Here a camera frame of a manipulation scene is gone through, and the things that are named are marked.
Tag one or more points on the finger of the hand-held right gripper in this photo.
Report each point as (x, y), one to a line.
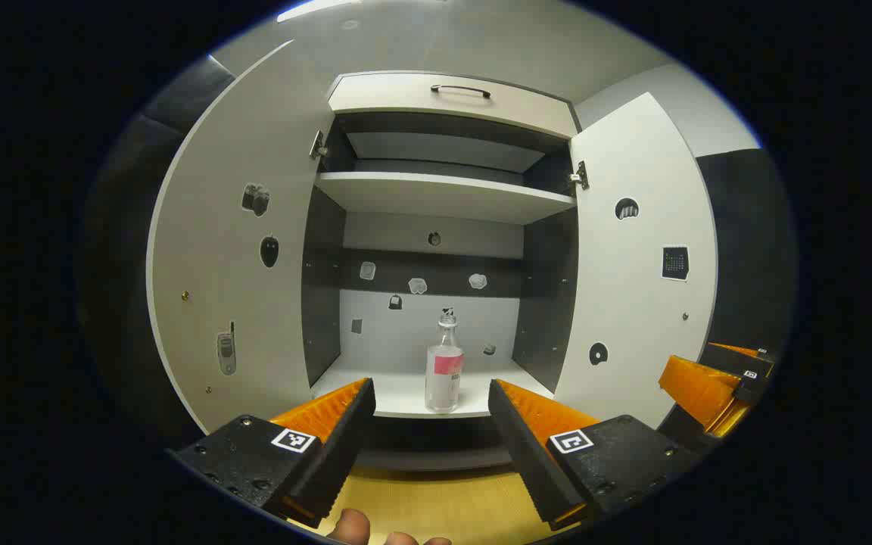
(701, 390)
(735, 349)

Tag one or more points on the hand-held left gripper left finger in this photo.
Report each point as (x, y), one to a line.
(345, 439)

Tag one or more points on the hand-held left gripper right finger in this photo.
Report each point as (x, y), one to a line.
(519, 446)

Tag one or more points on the clear glass bottle pink label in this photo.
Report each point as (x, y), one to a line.
(443, 386)

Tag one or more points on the white door with cat sticker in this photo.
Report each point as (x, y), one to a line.
(633, 303)

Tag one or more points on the white door with phone sticker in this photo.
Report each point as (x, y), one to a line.
(239, 265)

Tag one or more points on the metal door hinge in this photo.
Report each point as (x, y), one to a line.
(319, 145)
(579, 176)

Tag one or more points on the white cabinet drawer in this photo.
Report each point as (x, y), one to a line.
(406, 94)

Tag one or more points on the black backdrop cloth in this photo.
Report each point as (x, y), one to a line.
(746, 250)

